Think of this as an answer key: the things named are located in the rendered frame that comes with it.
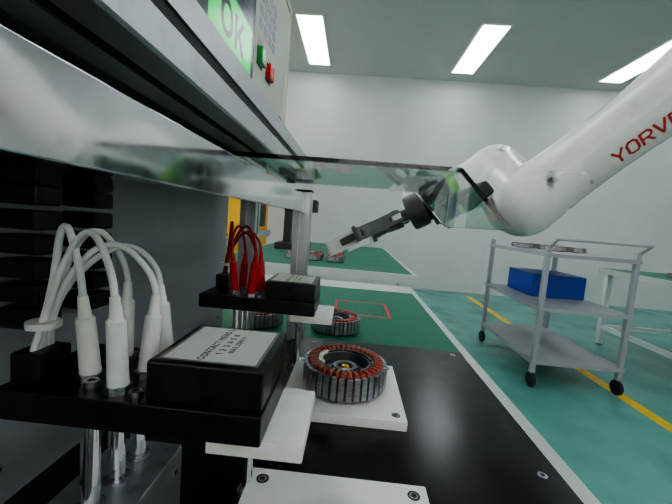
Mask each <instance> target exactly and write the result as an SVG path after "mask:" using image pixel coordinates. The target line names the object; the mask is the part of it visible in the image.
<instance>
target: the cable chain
mask: <svg viewBox="0 0 672 504"><path fill-rule="evenodd" d="M0 181H3V182H0V202H2V203H14V204H26V205H39V206H61V205H64V206H71V207H83V208H96V209H112V208H113V195H112V194H108V193H110V192H113V180H112V178H111V176H108V175H103V174H97V173H92V172H87V171H82V170H76V169H71V168H66V167H61V166H55V165H50V164H45V163H40V162H34V161H29V160H24V159H19V158H13V157H8V156H3V155H0ZM4 182H6V183H4ZM61 188H62V189H63V191H62V189H61ZM62 223H67V224H70V225H71V226H72V227H76V228H88V229H90V228H100V229H110V228H112V226H113V215H112V214H110V213H99V212H87V211H68V210H65V211H62V213H60V212H58V211H46V210H34V209H19V208H0V228H11V229H22V230H34V231H43V230H57V229H58V227H59V226H60V225H61V224H62ZM55 236H56V235H52V234H40V233H28V232H14V233H0V252H1V253H12V254H23V256H13V257H3V258H0V277H6V278H16V279H17V280H11V281H5V282H0V301H3V302H14V304H9V305H5V306H1V307H0V332H1V333H11V334H21V335H28V334H31V333H34V332H30V331H25V330H24V322H25V321H27V320H30V319H33V318H39V317H40V315H41V311H42V307H43V303H44V299H45V295H46V291H47V286H48V281H49V280H41V279H46V278H49V276H50V269H51V263H52V258H49V257H38V255H48V254H53V248H54V241H55ZM27 255H34V256H27ZM101 268H105V266H104V263H103V260H102V258H101V259H100V260H98V261H97V262H96V263H95V264H93V265H92V266H91V267H90V268H89V269H88V270H87V271H85V272H84V274H85V281H86V290H87V294H88V297H89V301H90V306H91V310H92V312H94V311H97V310H100V309H102V306H105V305H108V304H109V297H110V290H104V289H98V288H102V287H106V286H109V282H108V277H107V273H106V271H103V270H95V269H101ZM91 269H92V270H91ZM71 288H76V289H72V290H69V292H68V293H67V295H66V297H65V299H64V300H63V302H62V305H61V307H60V310H59V312H58V316H57V317H61V318H62V312H63V313H73V314H78V311H77V296H78V285H77V281H76V282H75V283H74V284H73V286H72V287H71Z"/></svg>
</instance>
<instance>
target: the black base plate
mask: <svg viewBox="0 0 672 504"><path fill-rule="evenodd" d="M330 344H333V345H335V344H339V346H340V345H341V344H344V345H345V347H346V345H347V344H349V345H350V346H352V345H355V346H356V347H358V346H360V347H361V348H366V349H367V350H371V351H372V352H375V353H376V354H378V355H379V356H381V357H382V359H384V360H385V361H386V363H387V366H392V367H393V371H394V374H395V378H396V382H397V385H398V389H399V393H400V396H401V400H402V404H403V407H404V411H405V415H406V419H407V422H408V424H407V431H406V432H403V431H394V430H384V429H375V428H366V427H356V426H347V425H338V424H328V423H319V422H310V427H309V432H308V436H307V441H306V446H305V450H304V455H303V460H302V463H301V464H297V463H289V462H280V461H271V460H262V459H254V460H253V467H256V468H265V469H274V470H283V471H291V472H300V473H309V474H318V475H327V476H335V477H344V478H353V479H362V480H370V481H379V482H388V483H397V484H405V485H414V486H423V487H425V489H426V492H427V496H428V500H429V503H430V504H584V503H583V502H582V501H581V499H580V498H579V497H578V496H577V495H576V493H575V492H574V491H573V490H572V488H571V487H570V486H569V485H568V484H567V482H566V481H565V480H564V479H563V478H562V476H561V475H560V474H559V473H558V471H557V470H556V469H555V468H554V467H553V465H552V464H551V463H550V462H549V460H548V459H547V458H546V457H545V456H544V454H543V453H542V452H541V451H540V449H539V448H538V447H537V446H536V445H535V443H534V442H533V441H532V440H531V438H530V437H529V436H528V435H527V434H526V432H525V431H524V430H523V429H522V427H521V426H520V425H519V424H518V423H517V421H516V420H515V419H514V418H513V416H512V415H511V414H510V413H509V412H508V410H507V409H506V408H505V407H504V406H503V404H502V403H501V402H500V401H499V399H498V398H497V397H496V396H495V395H494V393H493V392H492V391H491V390H490V388H489V387H488V386H487V385H486V384H485V382H484V381H483V380H482V379H481V377H480V376H479V375H478V374H477V373H476V371H475V370H474V369H473V368H472V366H471V365H470V364H469V363H468V362H467V360H466V359H465V358H464V357H463V355H462V354H461V353H460V352H453V351H443V350H432V349H422V348H412V347H401V346H391V345H381V344H370V343H360V342H349V341H339V340H329V339H318V338H308V337H302V340H301V341H300V353H299V357H305V355H306V353H307V352H309V351H310V350H312V349H314V348H317V347H320V346H325V345H330ZM146 441H154V442H163V443H171V444H180V445H182V456H181V481H180V504H238V502H239V500H240V498H238V496H237V487H238V485H239V484H240V483H242V479H243V462H244V457H235V456H227V455H218V454H209V453H205V447H206V442H202V441H193V440H184V439H175V438H166V437H157V436H148V435H146ZM79 474H80V443H79V444H77V445H76V446H75V447H74V448H73V449H71V450H70V451H69V452H68V453H66V454H65V455H64V456H63V457H61V458H60V459H59V460H58V461H56V462H55V463H54V464H53V465H51V466H50V467H49V468H48V469H46V470H45V471H44V472H43V473H42V474H40V475H39V476H38V477H37V478H35V479H34V480H33V481H32V482H30V483H29V484H28V485H27V486H25V487H24V488H23V489H22V490H20V491H19V492H18V493H17V494H15V495H14V496H13V497H12V498H11V499H9V500H8V501H7V502H6V503H4V504H48V503H49V502H50V501H51V500H52V499H53V498H54V497H55V496H56V495H58V494H59V493H60V492H61V491H62V490H63V489H64V488H65V487H66V486H67V485H68V484H69V483H71V482H72V481H73V480H74V479H75V478H76V477H77V476H78V475H79Z"/></svg>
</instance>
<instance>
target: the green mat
mask: <svg viewBox="0 0 672 504"><path fill-rule="evenodd" d="M319 292H320V303H319V305H328V306H335V301H336V300H346V301H338V304H337V310H338V308H339V309H344V310H345V309H346V310H349V311H352V312H355V313H356V314H358V315H368V316H360V329H359V331H358V332H357V333H355V334H353V335H348V336H346V335H345V336H339V335H338V336H335V334H334V336H331V335H327V334H324V333H323V334H322V333H320V332H318V331H316V330H314V329H313V328H312V326H311V325H312V324H310V323H304V330H303V337H308V338H318V339H329V340H339V341H349V342H360V343H370V344H381V345H391V346H401V347H412V348H422V349H432V350H443V351H453V352H460V351H459V350H458V349H457V348H456V346H455V345H454V344H453V343H452V341H451V340H450V339H449V338H448V337H447V335H446V334H445V333H444V332H443V331H442V329H441V328H440V327H439V326H438V324H437V323H436V322H435V321H434V320H433V318H432V317H431V316H430V315H429V314H428V312H427V311H426V310H425V309H424V307H423V306H422V305H421V304H420V303H419V301H418V300H417V299H416V298H415V297H414V295H413V294H410V293H399V292H388V291H377V290H365V289H354V288H343V287H332V286H321V285H320V291H319ZM349 301H357V302H349ZM360 302H367V303H360ZM371 303H378V304H371ZM382 304H386V306H387V308H388V311H389V313H390V316H391V318H392V319H391V318H380V317H388V315H387V313H386V310H385V307H384V305H382ZM369 316H379V317H369ZM232 317H233V310H232V309H223V322H222V327H230V328H232ZM286 322H287V315H285V314H284V318H283V323H282V324H280V325H278V326H276V327H273V328H271V327H270V328H266V329H264V328H263V329H260V327H259V329H256V327H255V329H253V330H262V331H272V332H282V333H286ZM460 353H461V352H460Z"/></svg>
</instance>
